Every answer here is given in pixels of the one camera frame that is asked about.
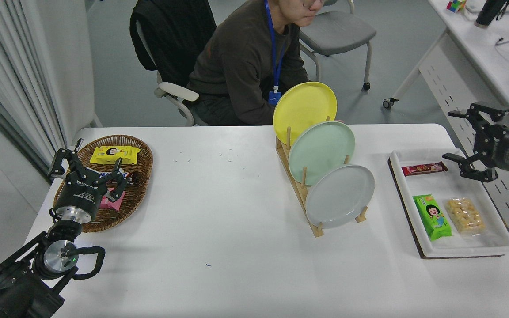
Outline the pink snack pack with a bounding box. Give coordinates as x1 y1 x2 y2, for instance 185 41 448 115
100 188 126 211

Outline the yellow plate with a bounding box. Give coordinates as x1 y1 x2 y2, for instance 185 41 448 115
273 82 338 146

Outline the wooden plate rack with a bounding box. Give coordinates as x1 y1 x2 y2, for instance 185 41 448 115
275 116 368 238

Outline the blue lanyard with badge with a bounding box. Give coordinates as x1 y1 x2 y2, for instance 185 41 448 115
264 0 287 106

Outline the black bottle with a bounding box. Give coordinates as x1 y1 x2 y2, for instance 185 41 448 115
474 0 509 28

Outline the white desk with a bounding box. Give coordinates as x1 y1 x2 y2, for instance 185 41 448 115
383 0 509 265

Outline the white rectangular tray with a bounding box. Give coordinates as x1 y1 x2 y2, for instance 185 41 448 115
389 148 509 258

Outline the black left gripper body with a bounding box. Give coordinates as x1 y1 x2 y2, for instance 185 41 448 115
55 175 106 218

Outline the yellow snack pack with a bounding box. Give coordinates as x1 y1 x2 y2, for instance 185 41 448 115
89 146 141 166

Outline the black jacket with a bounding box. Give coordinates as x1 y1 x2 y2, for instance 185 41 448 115
129 0 217 89

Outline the person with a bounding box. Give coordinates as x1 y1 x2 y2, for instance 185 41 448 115
187 0 346 126

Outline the brown wicker basket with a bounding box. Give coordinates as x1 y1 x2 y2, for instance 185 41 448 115
53 135 154 233

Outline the red snack bar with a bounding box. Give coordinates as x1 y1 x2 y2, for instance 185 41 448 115
401 162 448 177

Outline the green snack pack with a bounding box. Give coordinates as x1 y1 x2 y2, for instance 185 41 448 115
413 194 452 241

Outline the grey chair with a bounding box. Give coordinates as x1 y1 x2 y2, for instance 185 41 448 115
299 0 377 91

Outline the white curtain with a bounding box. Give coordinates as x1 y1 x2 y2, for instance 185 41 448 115
0 0 67 177

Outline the clear bag of yellow snacks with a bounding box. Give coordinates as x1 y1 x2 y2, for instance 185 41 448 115
443 197 487 235

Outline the dark blue snack bar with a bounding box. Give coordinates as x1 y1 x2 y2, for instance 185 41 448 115
98 167 139 186

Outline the mint green plate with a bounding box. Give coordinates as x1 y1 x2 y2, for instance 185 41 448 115
288 121 356 187

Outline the grey plate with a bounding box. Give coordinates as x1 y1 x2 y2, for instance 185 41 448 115
305 164 375 229

